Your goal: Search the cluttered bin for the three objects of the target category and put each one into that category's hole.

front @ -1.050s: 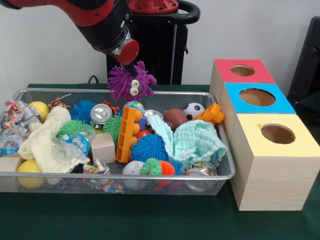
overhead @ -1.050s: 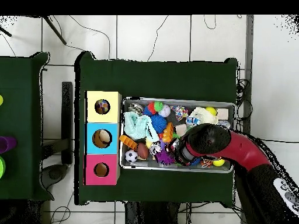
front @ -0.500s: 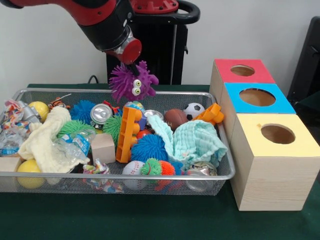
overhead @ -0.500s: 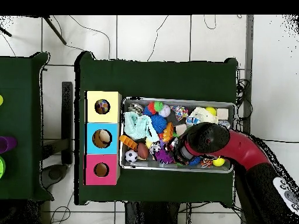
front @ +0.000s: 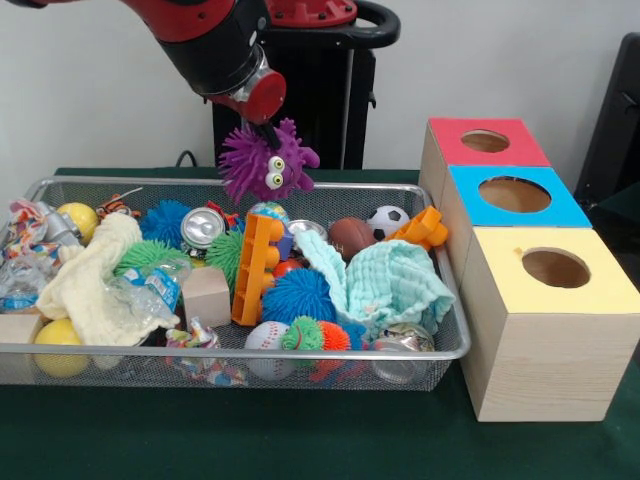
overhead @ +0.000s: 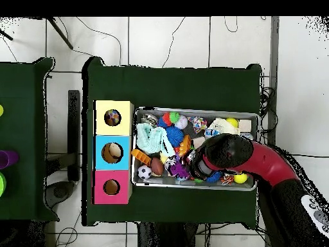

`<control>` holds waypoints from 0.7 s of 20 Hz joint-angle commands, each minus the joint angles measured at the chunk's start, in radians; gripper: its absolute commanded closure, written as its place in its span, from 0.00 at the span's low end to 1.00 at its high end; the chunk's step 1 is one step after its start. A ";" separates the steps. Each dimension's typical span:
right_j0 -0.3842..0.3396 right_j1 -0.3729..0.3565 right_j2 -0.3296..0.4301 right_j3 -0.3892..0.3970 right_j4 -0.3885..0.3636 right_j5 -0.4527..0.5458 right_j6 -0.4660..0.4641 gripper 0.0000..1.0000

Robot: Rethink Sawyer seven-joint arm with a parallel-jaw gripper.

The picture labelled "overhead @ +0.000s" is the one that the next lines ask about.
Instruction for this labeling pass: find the wide orange studded block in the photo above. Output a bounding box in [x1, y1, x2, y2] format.
[178, 134, 192, 158]

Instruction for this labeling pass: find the long orange toy block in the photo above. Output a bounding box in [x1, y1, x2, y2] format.
[131, 149, 152, 166]

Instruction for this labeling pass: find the brown toy football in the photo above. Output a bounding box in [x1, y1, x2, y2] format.
[150, 157, 165, 177]

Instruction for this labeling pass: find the purple spiky rubber ball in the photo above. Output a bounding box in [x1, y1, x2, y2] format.
[168, 160, 191, 181]

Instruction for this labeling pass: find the colourful polka dot cloth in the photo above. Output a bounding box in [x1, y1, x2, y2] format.
[104, 109, 121, 126]

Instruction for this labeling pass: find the silver mesh bin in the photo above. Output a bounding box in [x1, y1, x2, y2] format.
[131, 107, 260, 192]

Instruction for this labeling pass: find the wooden box with three holes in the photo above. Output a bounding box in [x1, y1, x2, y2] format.
[92, 99, 135, 205]

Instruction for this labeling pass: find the mint green cloth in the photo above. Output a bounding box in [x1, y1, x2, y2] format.
[135, 122, 175, 158]

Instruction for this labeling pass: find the small colourful patterned cloth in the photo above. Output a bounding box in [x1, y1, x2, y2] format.
[191, 116, 208, 133]

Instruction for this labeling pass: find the black and white soccer ball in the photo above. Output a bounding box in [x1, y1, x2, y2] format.
[138, 165, 153, 180]

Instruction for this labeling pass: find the dark green tablecloth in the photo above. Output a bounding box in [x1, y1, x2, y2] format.
[81, 57, 263, 230]
[0, 57, 60, 222]

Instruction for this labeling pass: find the cream yellow cloth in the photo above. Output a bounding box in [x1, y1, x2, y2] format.
[208, 117, 241, 136]

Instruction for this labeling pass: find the blue spiky rubber ball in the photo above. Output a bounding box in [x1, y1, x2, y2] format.
[205, 170, 223, 183]

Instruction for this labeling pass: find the grey round stand base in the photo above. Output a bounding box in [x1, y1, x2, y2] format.
[45, 181, 76, 209]

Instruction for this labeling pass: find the purple plastic cup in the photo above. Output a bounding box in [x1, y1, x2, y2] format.
[0, 151, 10, 170]
[4, 150, 20, 167]

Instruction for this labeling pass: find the lime green plastic cup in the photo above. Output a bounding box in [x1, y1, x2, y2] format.
[0, 171, 7, 197]

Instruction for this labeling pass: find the black cable bundle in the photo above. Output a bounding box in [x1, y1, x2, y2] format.
[259, 87, 278, 134]

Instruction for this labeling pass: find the grey floor cable cover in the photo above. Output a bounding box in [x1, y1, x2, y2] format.
[264, 16, 280, 146]

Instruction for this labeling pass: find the thin black floor cable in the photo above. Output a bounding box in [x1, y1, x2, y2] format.
[292, 153, 329, 158]

